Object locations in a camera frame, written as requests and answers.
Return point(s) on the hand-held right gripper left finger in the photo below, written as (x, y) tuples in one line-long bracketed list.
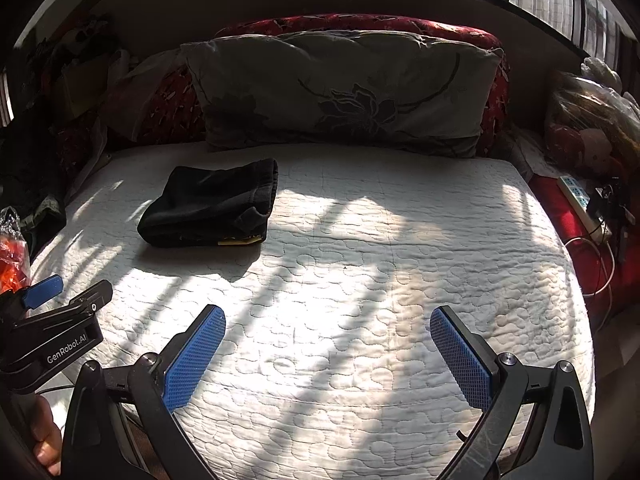
[(195, 355)]

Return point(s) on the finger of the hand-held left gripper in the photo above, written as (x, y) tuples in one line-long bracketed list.
[(95, 296), (44, 290)]

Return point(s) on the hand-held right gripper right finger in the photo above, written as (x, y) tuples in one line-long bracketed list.
[(460, 355)]

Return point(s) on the black pants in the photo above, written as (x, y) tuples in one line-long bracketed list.
[(210, 205)]

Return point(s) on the person's left hand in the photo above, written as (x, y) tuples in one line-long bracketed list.
[(47, 435)]

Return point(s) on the clear plastic bag orange contents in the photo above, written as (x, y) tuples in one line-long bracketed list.
[(10, 255)]

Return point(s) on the dark green garment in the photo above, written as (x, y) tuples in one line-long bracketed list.
[(30, 175)]

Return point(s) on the white quilted bed cover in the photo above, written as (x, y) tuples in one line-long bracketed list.
[(350, 285)]

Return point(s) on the red bed sheet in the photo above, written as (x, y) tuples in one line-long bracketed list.
[(565, 220)]

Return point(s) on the white power strip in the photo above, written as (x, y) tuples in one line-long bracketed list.
[(575, 195)]

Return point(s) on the black plug adapter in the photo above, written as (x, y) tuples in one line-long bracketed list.
[(607, 197)]

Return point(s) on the pile of bags and clothes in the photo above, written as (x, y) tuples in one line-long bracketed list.
[(85, 75)]

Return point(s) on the clear plastic bag stuffed toys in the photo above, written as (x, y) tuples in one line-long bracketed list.
[(595, 120)]

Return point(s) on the grey floral pillow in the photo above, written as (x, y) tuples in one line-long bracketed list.
[(340, 95)]

